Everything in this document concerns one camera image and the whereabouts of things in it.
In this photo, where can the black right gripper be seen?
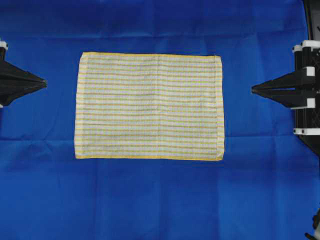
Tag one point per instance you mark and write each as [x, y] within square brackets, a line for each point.
[305, 102]

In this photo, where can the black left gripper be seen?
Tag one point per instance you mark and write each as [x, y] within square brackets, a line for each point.
[9, 72]

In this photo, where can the yellow striped towel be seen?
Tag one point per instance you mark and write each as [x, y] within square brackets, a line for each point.
[149, 106]

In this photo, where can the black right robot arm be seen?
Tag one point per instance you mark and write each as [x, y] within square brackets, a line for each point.
[300, 89]

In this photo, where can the blue table cloth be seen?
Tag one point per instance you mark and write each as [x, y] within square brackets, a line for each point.
[266, 187]

